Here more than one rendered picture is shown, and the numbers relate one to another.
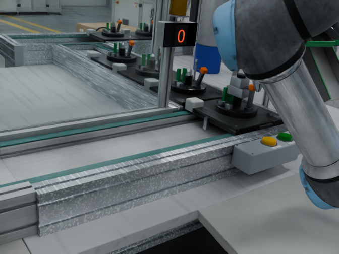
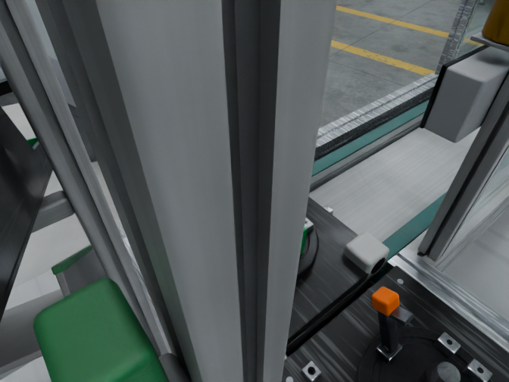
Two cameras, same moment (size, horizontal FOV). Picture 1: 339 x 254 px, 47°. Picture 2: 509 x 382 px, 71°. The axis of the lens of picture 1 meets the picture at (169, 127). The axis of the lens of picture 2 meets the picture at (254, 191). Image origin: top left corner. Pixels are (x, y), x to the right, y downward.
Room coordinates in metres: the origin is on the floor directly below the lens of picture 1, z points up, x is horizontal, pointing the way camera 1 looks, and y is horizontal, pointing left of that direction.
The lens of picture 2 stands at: (1.55, -0.23, 1.39)
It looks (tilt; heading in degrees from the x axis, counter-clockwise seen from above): 44 degrees down; 181
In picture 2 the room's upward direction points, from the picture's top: straight up
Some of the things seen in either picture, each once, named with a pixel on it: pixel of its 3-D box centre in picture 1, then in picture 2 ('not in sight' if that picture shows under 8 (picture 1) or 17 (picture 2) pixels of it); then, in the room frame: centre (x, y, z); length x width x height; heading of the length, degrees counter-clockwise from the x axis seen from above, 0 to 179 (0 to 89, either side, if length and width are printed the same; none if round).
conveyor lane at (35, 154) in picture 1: (155, 140); (395, 195); (1.06, 0.04, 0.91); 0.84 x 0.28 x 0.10; 129
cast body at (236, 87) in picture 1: (237, 83); not in sight; (1.24, -0.21, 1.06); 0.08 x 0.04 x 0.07; 41
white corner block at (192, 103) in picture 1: (193, 105); (365, 255); (1.25, -0.07, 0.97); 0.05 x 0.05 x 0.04; 39
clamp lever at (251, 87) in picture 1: (249, 95); not in sight; (1.20, -0.24, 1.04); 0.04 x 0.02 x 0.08; 39
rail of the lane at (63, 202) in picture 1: (201, 162); (320, 154); (0.94, -0.09, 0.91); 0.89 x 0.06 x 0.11; 129
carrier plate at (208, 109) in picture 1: (235, 113); (268, 249); (1.23, -0.21, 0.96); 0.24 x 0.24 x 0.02; 39
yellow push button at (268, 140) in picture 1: (269, 142); not in sight; (1.01, -0.28, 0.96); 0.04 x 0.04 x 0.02
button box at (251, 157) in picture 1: (267, 152); not in sight; (1.01, -0.28, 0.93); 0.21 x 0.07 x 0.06; 129
